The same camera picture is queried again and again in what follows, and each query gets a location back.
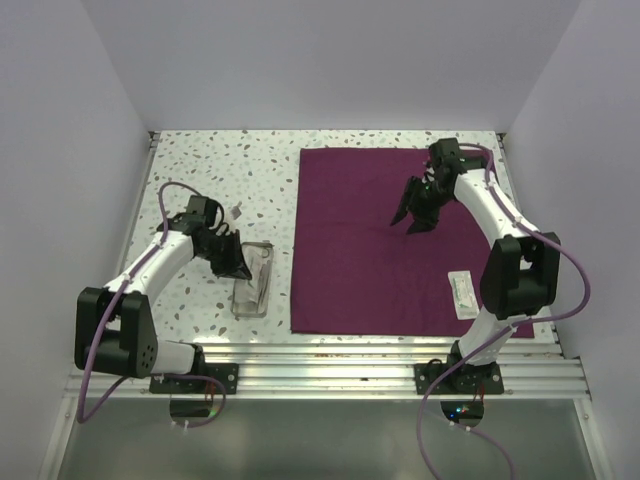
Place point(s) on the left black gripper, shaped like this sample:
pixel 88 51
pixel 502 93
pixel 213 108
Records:
pixel 235 265

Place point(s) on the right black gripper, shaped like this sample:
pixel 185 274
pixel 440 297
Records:
pixel 425 220

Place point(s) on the metal instrument tray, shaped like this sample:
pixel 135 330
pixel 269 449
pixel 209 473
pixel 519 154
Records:
pixel 266 272

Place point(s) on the purple surgical cloth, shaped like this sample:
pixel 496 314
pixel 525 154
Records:
pixel 354 272

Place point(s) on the suture packet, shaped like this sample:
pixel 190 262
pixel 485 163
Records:
pixel 249 298
pixel 465 302

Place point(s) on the steel hemostat scissors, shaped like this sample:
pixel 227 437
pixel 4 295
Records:
pixel 258 258

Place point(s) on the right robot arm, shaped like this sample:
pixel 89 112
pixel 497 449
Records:
pixel 520 276

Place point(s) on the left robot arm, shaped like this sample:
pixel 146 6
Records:
pixel 115 331

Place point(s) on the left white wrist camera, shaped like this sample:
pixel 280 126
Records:
pixel 234 212

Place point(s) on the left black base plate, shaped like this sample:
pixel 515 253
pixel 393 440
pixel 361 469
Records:
pixel 220 376

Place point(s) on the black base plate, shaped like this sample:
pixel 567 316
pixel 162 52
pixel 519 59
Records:
pixel 466 380
pixel 220 376

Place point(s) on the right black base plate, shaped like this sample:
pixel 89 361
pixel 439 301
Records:
pixel 466 380

